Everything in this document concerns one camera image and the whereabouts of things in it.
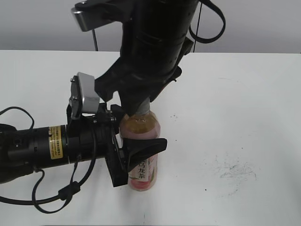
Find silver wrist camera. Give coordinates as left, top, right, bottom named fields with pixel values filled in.
left=69, top=72, right=100, bottom=120
left=71, top=0, right=135, bottom=32

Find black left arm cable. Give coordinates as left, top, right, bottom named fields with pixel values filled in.
left=0, top=106, right=97, bottom=214

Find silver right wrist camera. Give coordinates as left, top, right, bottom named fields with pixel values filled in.
left=71, top=0, right=135, bottom=32

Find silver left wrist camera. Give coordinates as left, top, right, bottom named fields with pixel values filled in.
left=69, top=72, right=100, bottom=120

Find peach oolong tea bottle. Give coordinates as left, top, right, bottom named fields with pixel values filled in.
left=119, top=110, right=162, bottom=192

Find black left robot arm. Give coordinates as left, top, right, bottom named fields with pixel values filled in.
left=0, top=103, right=167, bottom=187

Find grey bottle cap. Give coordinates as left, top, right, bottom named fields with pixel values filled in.
left=135, top=97, right=150, bottom=115

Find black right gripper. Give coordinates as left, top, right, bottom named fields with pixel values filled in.
left=95, top=0, right=197, bottom=115

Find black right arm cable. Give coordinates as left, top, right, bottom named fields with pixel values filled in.
left=188, top=0, right=227, bottom=54

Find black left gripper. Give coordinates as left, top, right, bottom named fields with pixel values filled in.
left=66, top=103, right=167, bottom=187

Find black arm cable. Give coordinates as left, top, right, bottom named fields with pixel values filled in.
left=0, top=106, right=97, bottom=214
left=188, top=0, right=227, bottom=54

